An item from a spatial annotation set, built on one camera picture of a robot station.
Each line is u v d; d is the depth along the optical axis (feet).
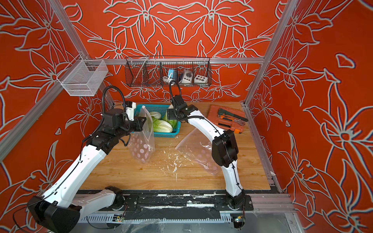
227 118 3.32
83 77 2.96
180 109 2.25
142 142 2.55
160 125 3.03
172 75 2.75
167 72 2.74
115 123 1.79
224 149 1.84
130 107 2.10
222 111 3.50
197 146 3.06
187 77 3.00
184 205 2.40
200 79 3.08
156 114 3.32
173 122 3.22
